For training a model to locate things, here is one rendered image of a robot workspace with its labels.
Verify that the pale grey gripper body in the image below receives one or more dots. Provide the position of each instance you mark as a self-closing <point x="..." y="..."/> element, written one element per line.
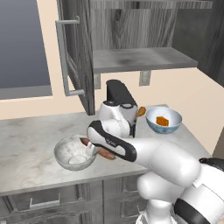
<point x="90" y="150"/>

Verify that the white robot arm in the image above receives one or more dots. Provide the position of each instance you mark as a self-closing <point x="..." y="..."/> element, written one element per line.
<point x="163" y="157"/>

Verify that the grey marbled bowl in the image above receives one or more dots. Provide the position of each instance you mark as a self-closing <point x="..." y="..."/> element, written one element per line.
<point x="67" y="151"/>

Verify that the orange cheese wedge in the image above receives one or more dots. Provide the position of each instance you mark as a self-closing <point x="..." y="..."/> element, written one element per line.
<point x="162" y="121"/>

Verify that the blue and white bowl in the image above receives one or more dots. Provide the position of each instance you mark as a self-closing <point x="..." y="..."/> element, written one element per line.
<point x="172" y="116"/>

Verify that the grey wood drawer front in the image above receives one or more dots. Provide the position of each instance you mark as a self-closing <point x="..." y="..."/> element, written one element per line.
<point x="67" y="201"/>

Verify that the brown rounded object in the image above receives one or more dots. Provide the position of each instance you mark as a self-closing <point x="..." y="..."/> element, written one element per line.
<point x="141" y="111"/>

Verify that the black coffee machine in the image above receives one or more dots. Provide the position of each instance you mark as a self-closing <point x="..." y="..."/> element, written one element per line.
<point x="118" y="91"/>

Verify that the grey cupboard shelf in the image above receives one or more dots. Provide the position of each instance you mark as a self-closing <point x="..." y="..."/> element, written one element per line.
<point x="140" y="59"/>

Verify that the grey window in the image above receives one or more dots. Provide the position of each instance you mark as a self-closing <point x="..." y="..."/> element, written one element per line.
<point x="22" y="43"/>

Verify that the pale wall socket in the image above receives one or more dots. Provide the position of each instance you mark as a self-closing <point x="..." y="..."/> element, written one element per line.
<point x="145" y="78"/>
<point x="97" y="81"/>

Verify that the grey wood wall cupboard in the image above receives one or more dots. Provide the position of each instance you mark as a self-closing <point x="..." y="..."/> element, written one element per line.
<point x="131" y="26"/>

